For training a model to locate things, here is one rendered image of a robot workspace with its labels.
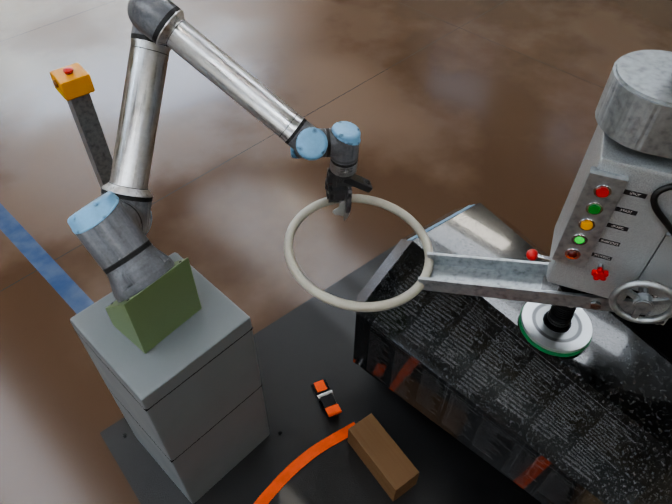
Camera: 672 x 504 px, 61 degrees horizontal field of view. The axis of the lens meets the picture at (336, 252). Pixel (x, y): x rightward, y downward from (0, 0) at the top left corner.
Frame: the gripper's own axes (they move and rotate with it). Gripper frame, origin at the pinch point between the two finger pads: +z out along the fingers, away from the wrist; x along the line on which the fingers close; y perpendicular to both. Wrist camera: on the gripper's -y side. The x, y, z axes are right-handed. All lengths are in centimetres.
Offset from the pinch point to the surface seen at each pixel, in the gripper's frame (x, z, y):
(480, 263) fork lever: 38, -11, -35
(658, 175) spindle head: 65, -70, -49
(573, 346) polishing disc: 66, -2, -57
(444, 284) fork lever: 43.4, -9.5, -21.7
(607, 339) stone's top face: 64, 0, -70
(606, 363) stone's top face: 72, 0, -65
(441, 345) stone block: 49, 17, -25
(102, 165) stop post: -72, 31, 96
